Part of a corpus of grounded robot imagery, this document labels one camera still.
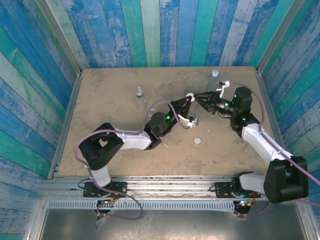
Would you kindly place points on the small clear plastic bottle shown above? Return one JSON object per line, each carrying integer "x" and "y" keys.
{"x": 212, "y": 80}

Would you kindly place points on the white cap with Ganten logo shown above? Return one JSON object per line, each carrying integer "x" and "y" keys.
{"x": 215, "y": 73}

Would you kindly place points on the small plain white cap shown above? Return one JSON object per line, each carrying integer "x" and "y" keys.
{"x": 197, "y": 140}

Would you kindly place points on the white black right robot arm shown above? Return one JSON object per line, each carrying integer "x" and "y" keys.
{"x": 260, "y": 142}

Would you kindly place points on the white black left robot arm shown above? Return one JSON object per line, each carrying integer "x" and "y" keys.
{"x": 130, "y": 140}

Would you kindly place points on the small LED circuit board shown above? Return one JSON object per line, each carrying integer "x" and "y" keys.
{"x": 107, "y": 205}
{"x": 243, "y": 206}

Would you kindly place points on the steel sheet panel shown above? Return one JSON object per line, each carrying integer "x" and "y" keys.
{"x": 175, "y": 225}

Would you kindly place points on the aluminium table side rail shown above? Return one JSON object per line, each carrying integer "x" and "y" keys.
{"x": 65, "y": 125}
{"x": 271, "y": 110}

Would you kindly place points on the aluminium frame rail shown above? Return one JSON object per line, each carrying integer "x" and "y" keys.
{"x": 170, "y": 186}

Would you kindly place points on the aluminium corner post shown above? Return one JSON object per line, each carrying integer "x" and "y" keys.
{"x": 58, "y": 37}
{"x": 275, "y": 37}

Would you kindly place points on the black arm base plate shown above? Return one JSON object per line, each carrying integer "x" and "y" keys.
{"x": 222, "y": 190}
{"x": 117, "y": 186}

